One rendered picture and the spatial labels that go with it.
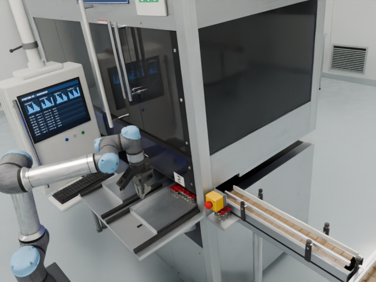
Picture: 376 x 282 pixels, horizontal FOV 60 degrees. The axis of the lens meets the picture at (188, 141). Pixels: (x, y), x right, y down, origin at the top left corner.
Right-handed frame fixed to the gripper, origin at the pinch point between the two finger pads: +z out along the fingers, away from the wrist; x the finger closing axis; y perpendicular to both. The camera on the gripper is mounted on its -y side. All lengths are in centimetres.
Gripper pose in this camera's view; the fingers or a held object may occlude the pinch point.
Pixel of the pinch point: (140, 197)
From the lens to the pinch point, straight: 156.5
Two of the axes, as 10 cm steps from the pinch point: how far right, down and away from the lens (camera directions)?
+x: -6.3, -3.0, 7.1
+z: 1.1, 8.8, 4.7
